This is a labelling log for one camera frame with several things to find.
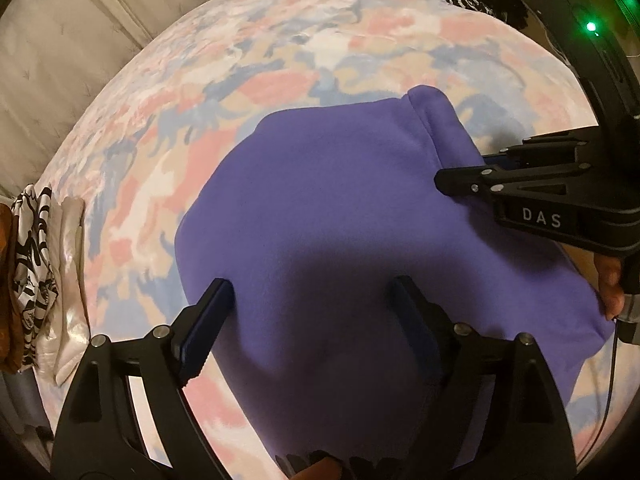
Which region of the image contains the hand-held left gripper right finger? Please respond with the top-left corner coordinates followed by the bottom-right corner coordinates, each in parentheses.
top-left (390, 274), bottom-right (576, 480)

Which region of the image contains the purple zip hoodie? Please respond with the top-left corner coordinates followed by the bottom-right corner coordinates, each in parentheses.
top-left (174, 85), bottom-right (616, 471)

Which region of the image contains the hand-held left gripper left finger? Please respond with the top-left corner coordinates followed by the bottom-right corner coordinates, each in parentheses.
top-left (50, 277), bottom-right (236, 480)

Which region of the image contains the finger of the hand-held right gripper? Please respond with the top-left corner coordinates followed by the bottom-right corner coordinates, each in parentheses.
top-left (434, 160), bottom-right (583, 201)
top-left (482, 129), bottom-right (601, 167)

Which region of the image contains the black and white patterned garment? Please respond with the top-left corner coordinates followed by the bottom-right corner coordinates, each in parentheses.
top-left (10, 184), bottom-right (61, 373)

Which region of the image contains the pastel printed blanket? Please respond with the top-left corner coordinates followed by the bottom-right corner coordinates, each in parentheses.
top-left (30, 0), bottom-right (621, 480)

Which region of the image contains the brown folded garment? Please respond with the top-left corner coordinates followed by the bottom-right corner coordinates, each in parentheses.
top-left (0, 200), bottom-right (26, 376)

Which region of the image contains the black cable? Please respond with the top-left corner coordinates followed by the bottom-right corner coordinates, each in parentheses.
top-left (575, 317), bottom-right (621, 466)

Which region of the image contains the white satin folded garment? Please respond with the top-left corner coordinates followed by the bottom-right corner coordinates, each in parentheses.
top-left (37, 195), bottom-right (91, 388)

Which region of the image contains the black white-patterned cloth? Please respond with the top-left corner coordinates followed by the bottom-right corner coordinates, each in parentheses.
top-left (375, 0), bottom-right (531, 31)

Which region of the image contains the person's right hand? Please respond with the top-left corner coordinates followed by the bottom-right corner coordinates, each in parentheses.
top-left (592, 252), bottom-right (626, 321)

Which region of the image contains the cream patterned curtain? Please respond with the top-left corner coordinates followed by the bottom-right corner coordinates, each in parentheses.
top-left (0, 0), bottom-right (236, 201)

